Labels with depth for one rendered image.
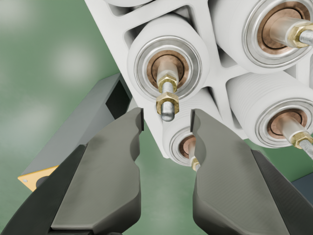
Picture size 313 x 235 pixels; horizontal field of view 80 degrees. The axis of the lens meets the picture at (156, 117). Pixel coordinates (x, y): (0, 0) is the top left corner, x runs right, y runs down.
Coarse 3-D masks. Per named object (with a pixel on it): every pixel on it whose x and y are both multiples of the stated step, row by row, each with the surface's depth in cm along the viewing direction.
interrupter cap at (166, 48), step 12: (168, 36) 19; (144, 48) 20; (156, 48) 20; (168, 48) 20; (180, 48) 19; (192, 48) 19; (144, 60) 20; (156, 60) 21; (168, 60) 20; (180, 60) 20; (192, 60) 20; (144, 72) 21; (156, 72) 21; (180, 72) 21; (192, 72) 21; (144, 84) 22; (156, 84) 22; (180, 84) 22; (192, 84) 22; (156, 96) 23; (180, 96) 22
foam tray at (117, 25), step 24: (96, 0) 24; (168, 0) 24; (192, 0) 23; (120, 24) 25; (144, 24) 35; (192, 24) 32; (120, 48) 27; (216, 48) 26; (216, 72) 28; (240, 72) 28; (288, 72) 30; (216, 96) 30
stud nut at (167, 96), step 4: (164, 92) 14; (168, 92) 14; (160, 96) 14; (164, 96) 14; (168, 96) 14; (172, 96) 14; (176, 96) 14; (156, 100) 14; (160, 100) 14; (164, 100) 14; (168, 100) 14; (172, 100) 14; (176, 100) 14; (156, 104) 14; (160, 104) 14; (176, 104) 14; (156, 108) 14; (160, 108) 14; (176, 108) 14; (160, 112) 14; (176, 112) 14
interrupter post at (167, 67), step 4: (160, 64) 21; (164, 64) 20; (168, 64) 20; (172, 64) 20; (160, 68) 20; (164, 68) 19; (168, 68) 19; (172, 68) 19; (176, 68) 20; (160, 72) 18; (164, 72) 18; (168, 72) 18; (172, 72) 18; (176, 72) 19; (160, 76) 18; (176, 76) 18; (156, 80) 19
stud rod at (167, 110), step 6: (168, 84) 17; (162, 90) 16; (168, 90) 16; (168, 102) 14; (162, 108) 14; (168, 108) 13; (174, 108) 14; (162, 114) 13; (168, 114) 13; (174, 114) 13; (168, 120) 13
